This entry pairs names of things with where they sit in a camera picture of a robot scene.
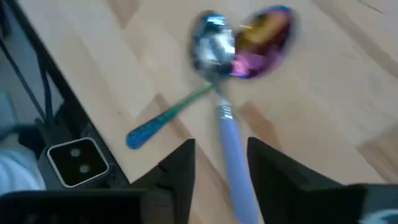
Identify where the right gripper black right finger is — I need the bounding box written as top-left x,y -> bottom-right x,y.
247,136 -> 398,224

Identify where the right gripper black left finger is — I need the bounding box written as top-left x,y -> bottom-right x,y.
0,138 -> 197,224

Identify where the silver spoon lavender handle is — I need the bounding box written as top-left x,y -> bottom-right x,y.
188,10 -> 261,224

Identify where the iridescent rainbow spoon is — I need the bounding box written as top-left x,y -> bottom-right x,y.
125,4 -> 299,151

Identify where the black table frame rail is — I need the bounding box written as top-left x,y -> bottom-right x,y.
0,0 -> 134,190

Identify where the black cable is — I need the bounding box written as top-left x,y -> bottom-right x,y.
36,51 -> 54,124
0,34 -> 47,122

